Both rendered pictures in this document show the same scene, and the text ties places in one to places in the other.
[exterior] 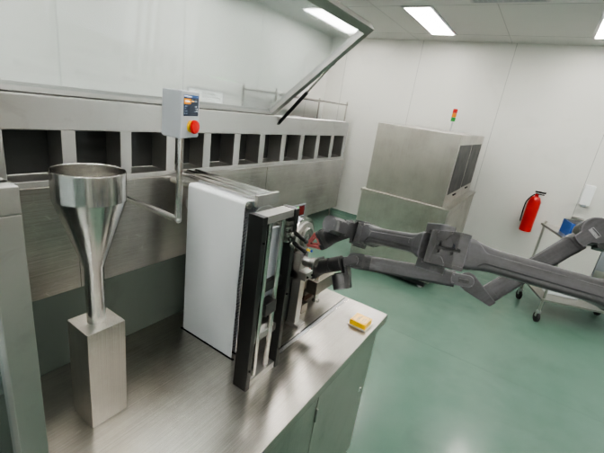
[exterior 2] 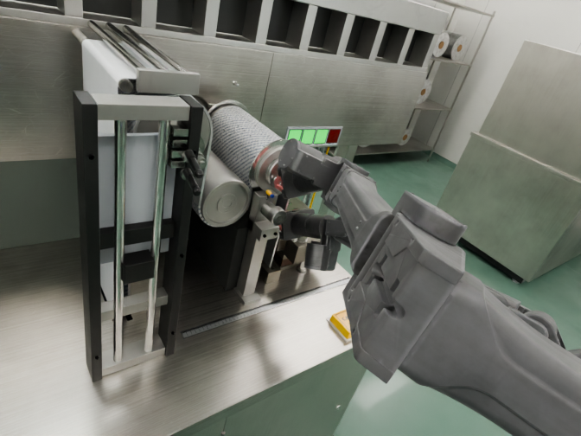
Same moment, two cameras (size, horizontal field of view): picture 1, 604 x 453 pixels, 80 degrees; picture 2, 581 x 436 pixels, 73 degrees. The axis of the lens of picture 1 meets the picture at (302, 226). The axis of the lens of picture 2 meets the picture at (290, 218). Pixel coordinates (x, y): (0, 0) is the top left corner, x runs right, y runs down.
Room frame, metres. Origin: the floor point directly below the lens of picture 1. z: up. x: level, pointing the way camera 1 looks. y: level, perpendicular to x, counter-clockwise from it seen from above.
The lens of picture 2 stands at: (0.50, -0.29, 1.62)
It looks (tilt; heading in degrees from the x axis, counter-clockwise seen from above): 30 degrees down; 16
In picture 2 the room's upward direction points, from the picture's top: 15 degrees clockwise
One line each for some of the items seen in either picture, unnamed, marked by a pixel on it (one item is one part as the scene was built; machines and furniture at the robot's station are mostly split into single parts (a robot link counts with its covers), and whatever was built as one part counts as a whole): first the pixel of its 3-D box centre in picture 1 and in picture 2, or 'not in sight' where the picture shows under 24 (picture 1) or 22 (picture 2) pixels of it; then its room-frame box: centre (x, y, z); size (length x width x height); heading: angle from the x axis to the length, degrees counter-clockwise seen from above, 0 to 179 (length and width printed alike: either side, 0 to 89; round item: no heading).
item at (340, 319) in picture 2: (360, 321); (348, 323); (1.30, -0.29, 0.91); 0.07 x 0.07 x 0.02; 59
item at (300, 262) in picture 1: (300, 289); (258, 251); (1.24, -0.03, 1.05); 0.06 x 0.05 x 0.31; 59
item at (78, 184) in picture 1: (89, 183); not in sight; (0.73, 0.45, 1.50); 0.14 x 0.14 x 0.06
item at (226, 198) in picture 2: not in sight; (203, 176); (1.25, 0.16, 1.17); 0.26 x 0.12 x 0.12; 59
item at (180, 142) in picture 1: (179, 179); not in sight; (0.84, 0.30, 1.51); 0.02 x 0.02 x 0.20
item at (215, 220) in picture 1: (206, 267); (104, 180); (1.08, 0.29, 1.17); 0.34 x 0.05 x 0.54; 59
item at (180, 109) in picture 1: (183, 113); not in sight; (0.83, 0.30, 1.66); 0.07 x 0.07 x 0.10; 75
